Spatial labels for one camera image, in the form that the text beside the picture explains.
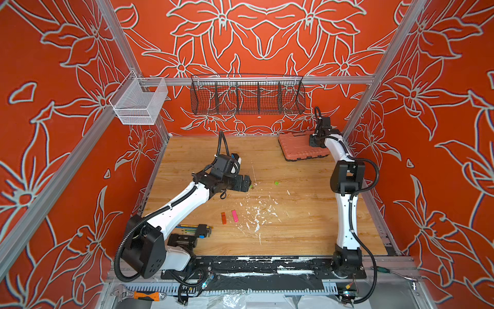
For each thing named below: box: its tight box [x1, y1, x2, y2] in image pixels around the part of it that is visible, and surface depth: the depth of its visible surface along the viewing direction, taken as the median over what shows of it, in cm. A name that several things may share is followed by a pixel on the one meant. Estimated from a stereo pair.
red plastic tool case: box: [277, 130, 330, 161], surface depth 108 cm
